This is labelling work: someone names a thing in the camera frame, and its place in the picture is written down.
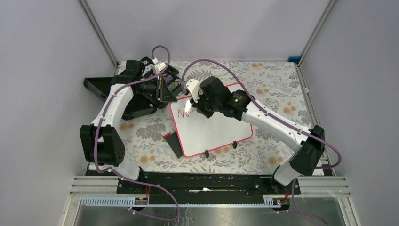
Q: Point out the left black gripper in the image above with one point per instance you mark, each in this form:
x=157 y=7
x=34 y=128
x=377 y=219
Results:
x=163 y=92

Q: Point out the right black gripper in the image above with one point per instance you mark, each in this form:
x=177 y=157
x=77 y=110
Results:
x=208 y=114

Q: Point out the pink framed whiteboard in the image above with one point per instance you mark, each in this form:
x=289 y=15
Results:
x=197 y=134

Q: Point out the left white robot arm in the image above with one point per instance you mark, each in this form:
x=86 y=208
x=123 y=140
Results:
x=100 y=140

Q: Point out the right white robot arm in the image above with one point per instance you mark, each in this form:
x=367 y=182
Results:
x=211 y=96

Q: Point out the black poker chip case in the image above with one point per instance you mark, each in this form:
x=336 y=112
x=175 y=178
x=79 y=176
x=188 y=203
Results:
x=144 y=101

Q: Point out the dark grey lego baseplate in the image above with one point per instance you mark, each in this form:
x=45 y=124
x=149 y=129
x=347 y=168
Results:
x=174 y=143

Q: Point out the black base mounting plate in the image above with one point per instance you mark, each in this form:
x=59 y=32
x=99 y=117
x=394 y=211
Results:
x=203 y=189

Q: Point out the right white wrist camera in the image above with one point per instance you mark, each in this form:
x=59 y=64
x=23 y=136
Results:
x=193 y=87

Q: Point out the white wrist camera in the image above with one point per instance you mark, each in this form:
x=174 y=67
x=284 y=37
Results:
x=193 y=87
x=158 y=66

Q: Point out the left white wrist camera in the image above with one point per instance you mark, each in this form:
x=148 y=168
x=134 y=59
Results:
x=158 y=66

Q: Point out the blue corner bracket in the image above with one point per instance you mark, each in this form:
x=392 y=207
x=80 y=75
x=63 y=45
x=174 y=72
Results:
x=294 y=59

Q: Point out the aluminium frame rail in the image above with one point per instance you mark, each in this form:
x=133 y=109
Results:
x=98 y=31

